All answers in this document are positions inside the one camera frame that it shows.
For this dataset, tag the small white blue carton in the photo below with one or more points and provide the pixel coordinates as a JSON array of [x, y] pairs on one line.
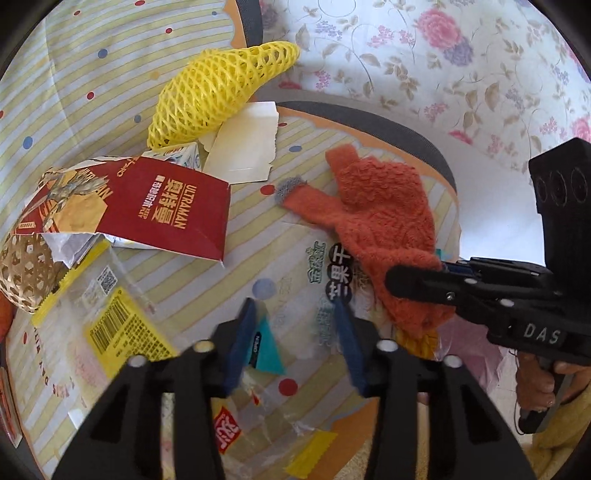
[[182, 157]]

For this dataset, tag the orange knitted glove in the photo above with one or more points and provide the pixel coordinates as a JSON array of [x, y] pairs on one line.
[[383, 212]]

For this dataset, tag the clear wrapper with yellow label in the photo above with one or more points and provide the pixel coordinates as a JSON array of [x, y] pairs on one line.
[[124, 323]]

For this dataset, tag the person's right hand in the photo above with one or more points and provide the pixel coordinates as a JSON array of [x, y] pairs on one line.
[[531, 383]]

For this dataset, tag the teal triangular wrapper scrap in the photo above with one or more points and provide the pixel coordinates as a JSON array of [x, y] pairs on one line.
[[270, 355]]

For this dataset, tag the striped dotted cloth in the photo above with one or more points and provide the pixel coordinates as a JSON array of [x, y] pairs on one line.
[[115, 69]]

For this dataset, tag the clear wrapper with red label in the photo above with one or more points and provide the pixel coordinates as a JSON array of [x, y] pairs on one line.
[[228, 429]]

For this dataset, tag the clear green printed snack packet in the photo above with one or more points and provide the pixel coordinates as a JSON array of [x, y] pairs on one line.
[[318, 277]]

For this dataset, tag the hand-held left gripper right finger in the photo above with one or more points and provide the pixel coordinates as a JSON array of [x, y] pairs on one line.
[[349, 344]]

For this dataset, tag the torn white card piece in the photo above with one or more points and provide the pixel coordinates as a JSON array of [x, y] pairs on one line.
[[244, 147]]

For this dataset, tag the yellow foam fruit net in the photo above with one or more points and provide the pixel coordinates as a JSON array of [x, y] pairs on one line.
[[207, 92]]

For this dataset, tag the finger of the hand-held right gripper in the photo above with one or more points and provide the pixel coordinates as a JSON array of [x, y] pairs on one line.
[[429, 286], [498, 271]]

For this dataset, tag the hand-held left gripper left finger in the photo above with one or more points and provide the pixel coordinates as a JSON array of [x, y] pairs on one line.
[[242, 344]]

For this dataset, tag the floral printed cloth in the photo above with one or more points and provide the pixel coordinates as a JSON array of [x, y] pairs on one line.
[[415, 46]]

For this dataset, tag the woven bamboo basket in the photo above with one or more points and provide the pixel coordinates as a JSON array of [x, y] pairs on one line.
[[27, 277]]

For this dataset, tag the pink plastic bag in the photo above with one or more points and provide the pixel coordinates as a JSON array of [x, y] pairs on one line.
[[475, 364]]

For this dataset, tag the red printed paper box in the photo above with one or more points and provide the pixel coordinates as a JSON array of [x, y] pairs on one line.
[[161, 207]]

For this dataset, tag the torn silver foil wrapper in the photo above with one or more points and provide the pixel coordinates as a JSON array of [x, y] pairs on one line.
[[69, 247]]

